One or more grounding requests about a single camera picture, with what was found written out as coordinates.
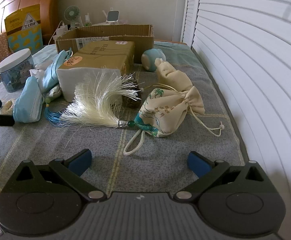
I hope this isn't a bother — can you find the light blue face mask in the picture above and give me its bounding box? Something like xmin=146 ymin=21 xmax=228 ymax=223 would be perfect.
xmin=13 ymin=76 xmax=43 ymax=123

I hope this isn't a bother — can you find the blue tassel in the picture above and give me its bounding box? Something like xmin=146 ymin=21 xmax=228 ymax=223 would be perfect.
xmin=45 ymin=99 xmax=66 ymax=127

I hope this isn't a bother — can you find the cream printed drawstring pouch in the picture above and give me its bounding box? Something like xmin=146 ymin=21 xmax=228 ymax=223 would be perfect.
xmin=134 ymin=85 xmax=225 ymax=138

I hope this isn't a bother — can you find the cream white tassel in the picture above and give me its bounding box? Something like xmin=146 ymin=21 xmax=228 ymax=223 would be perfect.
xmin=60 ymin=69 xmax=141 ymax=128

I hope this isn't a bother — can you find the plain cream cloth pouch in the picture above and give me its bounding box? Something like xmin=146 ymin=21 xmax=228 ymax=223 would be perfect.
xmin=155 ymin=58 xmax=193 ymax=92

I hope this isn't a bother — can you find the clear jar white lid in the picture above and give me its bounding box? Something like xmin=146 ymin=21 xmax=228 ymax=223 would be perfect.
xmin=0 ymin=48 xmax=35 ymax=93

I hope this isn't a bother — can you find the yellow snack bag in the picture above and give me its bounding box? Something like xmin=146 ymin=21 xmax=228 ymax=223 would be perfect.
xmin=4 ymin=4 xmax=43 ymax=54

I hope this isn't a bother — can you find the white power strip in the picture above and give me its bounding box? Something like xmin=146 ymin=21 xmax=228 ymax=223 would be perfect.
xmin=53 ymin=22 xmax=69 ymax=41

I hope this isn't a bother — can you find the tan wrapped tissue pack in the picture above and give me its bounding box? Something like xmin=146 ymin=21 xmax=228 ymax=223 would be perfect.
xmin=56 ymin=41 xmax=135 ymax=102

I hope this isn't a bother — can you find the small green desk fan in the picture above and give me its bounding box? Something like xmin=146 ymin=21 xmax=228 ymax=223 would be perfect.
xmin=64 ymin=5 xmax=82 ymax=29

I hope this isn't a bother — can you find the white louvered closet door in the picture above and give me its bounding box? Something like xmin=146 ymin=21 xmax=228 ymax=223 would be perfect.
xmin=180 ymin=0 xmax=291 ymax=239

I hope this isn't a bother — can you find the brown cardboard box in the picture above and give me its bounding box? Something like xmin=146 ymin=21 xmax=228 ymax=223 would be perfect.
xmin=55 ymin=24 xmax=154 ymax=63

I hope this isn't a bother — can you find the white phone stand screen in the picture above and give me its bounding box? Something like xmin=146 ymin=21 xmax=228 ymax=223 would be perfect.
xmin=103 ymin=10 xmax=119 ymax=25

